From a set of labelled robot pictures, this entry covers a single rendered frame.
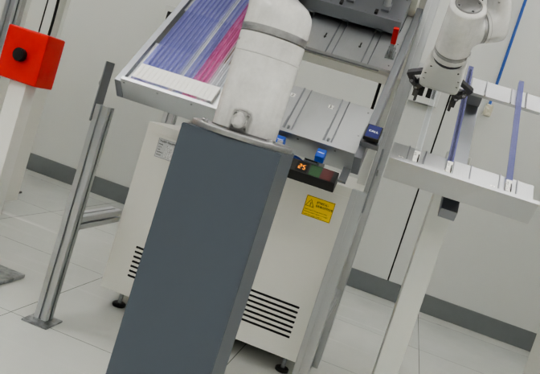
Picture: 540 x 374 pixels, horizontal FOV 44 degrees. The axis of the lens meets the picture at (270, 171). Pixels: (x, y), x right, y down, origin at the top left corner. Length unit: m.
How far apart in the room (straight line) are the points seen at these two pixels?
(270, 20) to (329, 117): 0.67
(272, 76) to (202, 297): 0.40
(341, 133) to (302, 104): 0.14
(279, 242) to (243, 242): 0.93
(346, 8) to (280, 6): 0.94
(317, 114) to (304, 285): 0.55
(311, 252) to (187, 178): 0.95
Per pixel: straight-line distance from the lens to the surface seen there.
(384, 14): 2.10
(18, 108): 2.19
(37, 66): 2.15
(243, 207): 1.14
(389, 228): 3.68
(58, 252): 1.99
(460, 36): 1.61
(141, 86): 1.85
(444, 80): 1.72
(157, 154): 2.16
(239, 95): 1.17
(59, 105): 4.22
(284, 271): 2.08
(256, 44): 1.17
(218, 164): 1.14
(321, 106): 1.83
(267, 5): 1.18
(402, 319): 1.85
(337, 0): 2.13
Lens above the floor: 0.76
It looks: 5 degrees down
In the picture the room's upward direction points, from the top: 18 degrees clockwise
